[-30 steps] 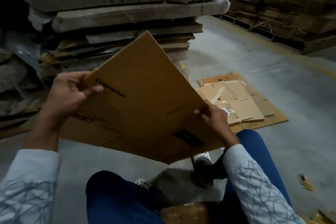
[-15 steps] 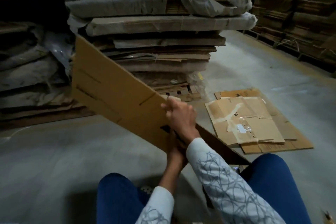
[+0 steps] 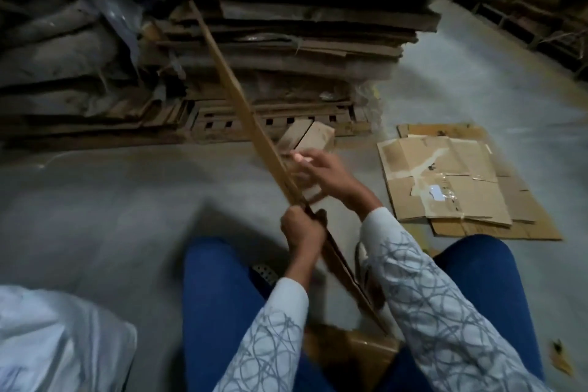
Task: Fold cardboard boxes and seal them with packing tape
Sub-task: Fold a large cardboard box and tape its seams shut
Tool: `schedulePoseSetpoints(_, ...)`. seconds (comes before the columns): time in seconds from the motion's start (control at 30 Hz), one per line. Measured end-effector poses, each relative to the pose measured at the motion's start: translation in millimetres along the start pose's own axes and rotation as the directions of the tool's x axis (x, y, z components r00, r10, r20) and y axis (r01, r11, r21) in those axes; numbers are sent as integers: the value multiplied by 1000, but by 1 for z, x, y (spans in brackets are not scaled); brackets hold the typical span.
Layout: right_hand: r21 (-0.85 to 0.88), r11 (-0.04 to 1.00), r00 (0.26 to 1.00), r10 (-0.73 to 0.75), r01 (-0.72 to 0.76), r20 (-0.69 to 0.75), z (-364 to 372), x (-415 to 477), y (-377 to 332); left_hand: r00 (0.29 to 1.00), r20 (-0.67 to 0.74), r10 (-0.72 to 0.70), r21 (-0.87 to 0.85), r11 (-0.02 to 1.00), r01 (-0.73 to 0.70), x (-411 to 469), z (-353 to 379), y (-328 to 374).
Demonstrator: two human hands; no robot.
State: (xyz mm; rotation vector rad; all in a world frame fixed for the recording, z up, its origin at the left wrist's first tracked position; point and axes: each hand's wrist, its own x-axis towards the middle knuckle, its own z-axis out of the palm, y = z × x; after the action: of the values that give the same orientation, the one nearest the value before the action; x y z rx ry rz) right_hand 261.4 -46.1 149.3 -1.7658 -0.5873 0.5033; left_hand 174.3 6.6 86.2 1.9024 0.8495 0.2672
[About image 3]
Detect person's left hand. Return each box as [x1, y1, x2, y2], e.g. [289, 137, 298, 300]
[280, 205, 328, 260]

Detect person's right hand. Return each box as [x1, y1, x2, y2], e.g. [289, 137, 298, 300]
[288, 148, 383, 219]

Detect small brown cardboard box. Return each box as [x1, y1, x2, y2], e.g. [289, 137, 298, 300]
[276, 119, 337, 157]

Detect large black-label cardboard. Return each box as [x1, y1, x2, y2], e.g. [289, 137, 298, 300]
[187, 0, 389, 319]

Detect person's right forearm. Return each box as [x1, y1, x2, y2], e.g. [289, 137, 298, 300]
[358, 206, 552, 392]

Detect person's left forearm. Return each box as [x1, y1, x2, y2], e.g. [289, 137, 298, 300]
[213, 249, 323, 392]

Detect person's left white clog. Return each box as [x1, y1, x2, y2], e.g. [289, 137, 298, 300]
[252, 262, 282, 289]

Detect person's white clog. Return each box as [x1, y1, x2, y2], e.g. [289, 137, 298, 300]
[252, 262, 282, 289]
[353, 242, 387, 319]

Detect person's right white clog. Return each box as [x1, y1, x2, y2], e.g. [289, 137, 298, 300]
[353, 242, 387, 319]

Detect person's blue trousers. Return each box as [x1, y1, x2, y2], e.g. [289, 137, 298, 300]
[181, 233, 546, 392]

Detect stack of flat cardboard sheets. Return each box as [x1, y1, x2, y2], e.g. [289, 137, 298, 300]
[133, 0, 520, 108]

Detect flat brown cardboard sheet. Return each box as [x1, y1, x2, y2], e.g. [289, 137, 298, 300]
[396, 122, 564, 242]

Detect brown plastic-wrapped stool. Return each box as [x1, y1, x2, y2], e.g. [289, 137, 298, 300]
[303, 323, 402, 392]

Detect wooden pallet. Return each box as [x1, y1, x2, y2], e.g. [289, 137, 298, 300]
[0, 96, 374, 148]

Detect white woven sack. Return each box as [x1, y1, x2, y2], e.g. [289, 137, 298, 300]
[0, 283, 139, 392]

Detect pile of grey sacks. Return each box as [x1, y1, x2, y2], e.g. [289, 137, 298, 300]
[0, 0, 153, 122]

